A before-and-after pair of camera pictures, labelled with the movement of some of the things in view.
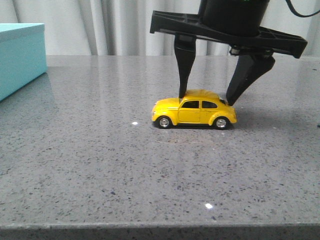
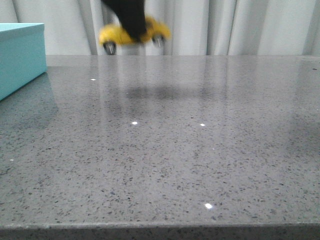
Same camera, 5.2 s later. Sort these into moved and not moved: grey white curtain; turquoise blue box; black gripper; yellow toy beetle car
Moved: yellow toy beetle car; black gripper
Not moved: turquoise blue box; grey white curtain
